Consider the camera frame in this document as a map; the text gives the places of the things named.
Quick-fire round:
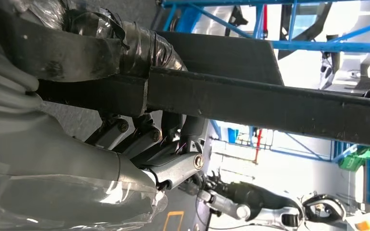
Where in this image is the yellow floor tape square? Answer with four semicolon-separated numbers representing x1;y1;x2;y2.
162;210;185;231

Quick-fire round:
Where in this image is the blue metal shelf rack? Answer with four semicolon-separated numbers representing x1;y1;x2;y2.
161;0;370;53

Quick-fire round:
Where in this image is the green plastic crate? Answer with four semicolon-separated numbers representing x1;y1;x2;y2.
338;146;370;173

